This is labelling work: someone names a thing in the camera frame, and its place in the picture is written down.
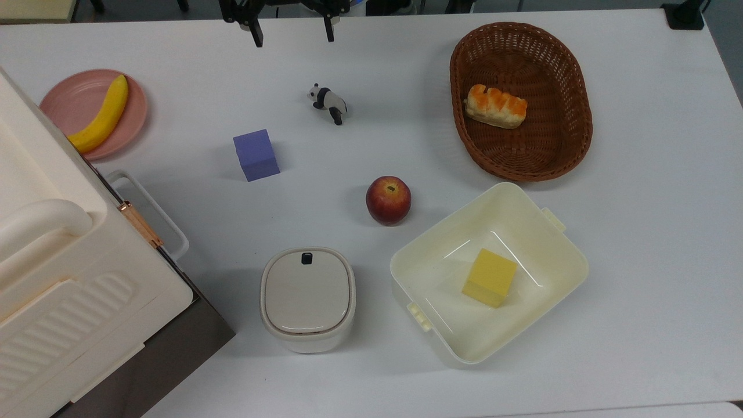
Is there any yellow banana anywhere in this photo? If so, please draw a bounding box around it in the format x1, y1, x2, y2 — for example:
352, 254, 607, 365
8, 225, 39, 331
68, 74, 129, 154

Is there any purple cube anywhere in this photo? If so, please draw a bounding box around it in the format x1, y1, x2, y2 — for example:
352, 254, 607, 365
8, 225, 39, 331
233, 129, 281, 182

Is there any panda toy figure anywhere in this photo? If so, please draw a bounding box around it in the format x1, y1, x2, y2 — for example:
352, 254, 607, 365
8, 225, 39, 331
307, 82, 348, 126

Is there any pink plate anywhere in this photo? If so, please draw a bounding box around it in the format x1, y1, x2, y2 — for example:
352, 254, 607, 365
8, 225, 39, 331
39, 69, 149, 161

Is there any yellow cube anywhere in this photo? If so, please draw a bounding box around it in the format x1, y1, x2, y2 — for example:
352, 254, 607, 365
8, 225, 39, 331
461, 248, 518, 309

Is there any tan wooden desk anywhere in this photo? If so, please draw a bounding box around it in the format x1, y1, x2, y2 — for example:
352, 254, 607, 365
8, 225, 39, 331
0, 0, 78, 24

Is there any cream plastic box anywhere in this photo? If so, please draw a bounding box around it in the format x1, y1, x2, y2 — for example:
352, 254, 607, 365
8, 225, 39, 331
389, 182, 590, 365

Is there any cream drawer cabinet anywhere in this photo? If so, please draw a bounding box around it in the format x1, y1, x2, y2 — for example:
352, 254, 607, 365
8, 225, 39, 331
0, 67, 194, 418

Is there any white lidded trash can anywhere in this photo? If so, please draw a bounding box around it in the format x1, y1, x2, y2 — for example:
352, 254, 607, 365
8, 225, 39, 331
259, 247, 356, 354

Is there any brown wicker basket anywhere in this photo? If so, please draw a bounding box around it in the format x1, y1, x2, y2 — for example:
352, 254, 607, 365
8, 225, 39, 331
449, 22, 594, 182

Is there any red apple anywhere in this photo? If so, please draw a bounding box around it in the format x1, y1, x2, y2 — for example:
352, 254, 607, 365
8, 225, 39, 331
365, 176, 412, 226

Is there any brown drawer with white handle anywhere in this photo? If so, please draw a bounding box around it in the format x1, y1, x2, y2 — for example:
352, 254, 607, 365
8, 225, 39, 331
53, 161, 236, 418

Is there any copper cabinet latch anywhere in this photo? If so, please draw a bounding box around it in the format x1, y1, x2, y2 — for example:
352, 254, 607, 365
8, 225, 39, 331
118, 200, 164, 250

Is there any orange glazed bread loaf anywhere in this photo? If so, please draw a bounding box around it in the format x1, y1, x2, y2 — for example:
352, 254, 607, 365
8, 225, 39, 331
463, 84, 529, 129

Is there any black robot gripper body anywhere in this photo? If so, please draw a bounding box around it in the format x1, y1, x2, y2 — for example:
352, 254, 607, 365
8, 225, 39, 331
219, 0, 352, 31

